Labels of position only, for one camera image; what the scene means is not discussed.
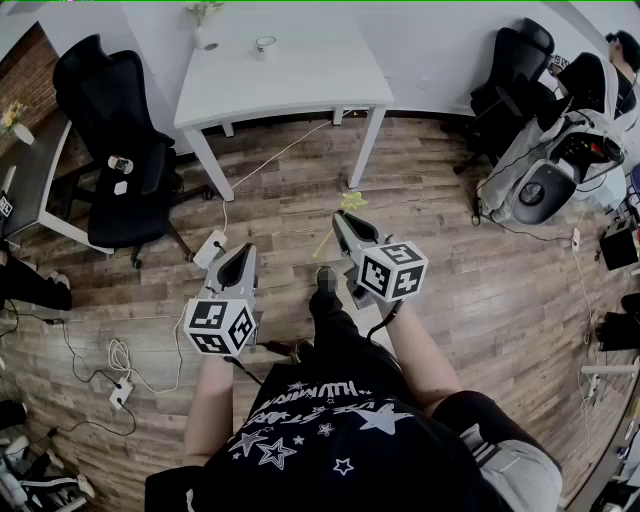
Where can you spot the black mesh office chair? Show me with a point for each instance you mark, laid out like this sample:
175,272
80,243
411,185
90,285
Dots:
125,150

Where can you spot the black box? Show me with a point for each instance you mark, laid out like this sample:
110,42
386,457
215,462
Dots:
619,246

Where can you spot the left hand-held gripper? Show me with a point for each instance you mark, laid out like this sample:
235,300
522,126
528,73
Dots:
220,325

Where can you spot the white vase with green plant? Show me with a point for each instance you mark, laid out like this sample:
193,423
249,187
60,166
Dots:
202,35

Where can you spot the person's black trousers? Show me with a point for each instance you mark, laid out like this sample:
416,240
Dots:
340,330

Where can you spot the white table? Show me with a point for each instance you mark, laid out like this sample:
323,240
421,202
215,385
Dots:
285,85

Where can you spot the small round white device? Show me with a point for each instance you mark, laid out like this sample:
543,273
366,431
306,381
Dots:
120,164

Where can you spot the small white hexagonal object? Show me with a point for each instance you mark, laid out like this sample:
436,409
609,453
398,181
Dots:
120,188

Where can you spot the person's left forearm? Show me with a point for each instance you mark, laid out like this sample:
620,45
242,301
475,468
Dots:
207,405

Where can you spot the white vase with yellow flowers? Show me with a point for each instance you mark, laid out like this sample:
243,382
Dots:
16,125

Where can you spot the person's dark shoe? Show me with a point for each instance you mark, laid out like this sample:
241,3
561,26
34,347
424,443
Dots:
327,279

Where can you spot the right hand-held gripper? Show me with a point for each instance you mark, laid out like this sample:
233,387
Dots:
392,272

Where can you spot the yellow star stick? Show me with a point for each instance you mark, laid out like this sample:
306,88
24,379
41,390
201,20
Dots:
354,201

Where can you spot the person's black star-print shirt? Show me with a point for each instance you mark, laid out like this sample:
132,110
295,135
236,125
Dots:
340,440

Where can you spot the person's right forearm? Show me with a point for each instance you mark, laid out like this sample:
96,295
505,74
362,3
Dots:
425,360

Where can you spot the dark desk with white frame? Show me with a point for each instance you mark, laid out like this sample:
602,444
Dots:
35,165

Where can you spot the black high-back office chair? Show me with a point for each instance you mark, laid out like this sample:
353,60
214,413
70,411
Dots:
515,75

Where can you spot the white cup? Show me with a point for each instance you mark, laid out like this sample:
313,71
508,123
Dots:
265,47

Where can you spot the small white power strip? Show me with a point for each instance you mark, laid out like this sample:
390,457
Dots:
121,392

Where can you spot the office chair with grey jacket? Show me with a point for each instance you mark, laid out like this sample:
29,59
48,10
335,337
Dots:
550,160

